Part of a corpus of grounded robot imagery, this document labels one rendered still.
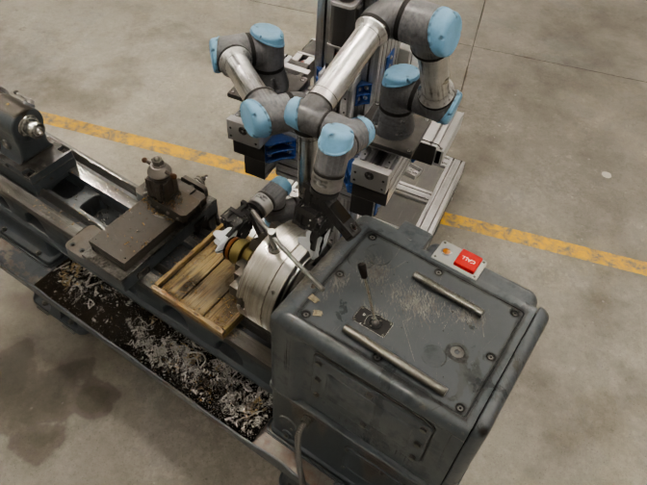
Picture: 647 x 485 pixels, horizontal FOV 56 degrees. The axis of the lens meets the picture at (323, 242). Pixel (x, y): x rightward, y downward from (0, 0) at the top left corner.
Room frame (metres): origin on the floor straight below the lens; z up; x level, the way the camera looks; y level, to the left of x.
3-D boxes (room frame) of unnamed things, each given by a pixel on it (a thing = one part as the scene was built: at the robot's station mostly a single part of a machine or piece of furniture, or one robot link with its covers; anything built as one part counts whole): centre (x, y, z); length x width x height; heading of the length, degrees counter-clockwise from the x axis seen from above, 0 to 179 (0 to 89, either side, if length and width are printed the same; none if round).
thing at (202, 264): (1.22, 0.32, 0.89); 0.36 x 0.30 x 0.04; 149
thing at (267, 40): (1.91, 0.26, 1.33); 0.13 x 0.12 x 0.14; 115
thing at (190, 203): (1.44, 0.53, 0.99); 0.20 x 0.10 x 0.05; 59
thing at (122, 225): (1.40, 0.59, 0.95); 0.43 x 0.17 x 0.05; 149
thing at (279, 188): (1.45, 0.18, 1.07); 0.11 x 0.08 x 0.09; 149
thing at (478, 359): (0.91, -0.24, 1.06); 0.59 x 0.48 x 0.39; 59
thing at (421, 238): (1.14, -0.24, 1.24); 0.09 x 0.08 x 0.03; 59
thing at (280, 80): (1.92, 0.25, 1.21); 0.15 x 0.15 x 0.10
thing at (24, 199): (1.42, 0.65, 0.77); 1.55 x 0.34 x 0.19; 59
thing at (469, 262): (1.06, -0.39, 1.26); 0.06 x 0.06 x 0.02; 59
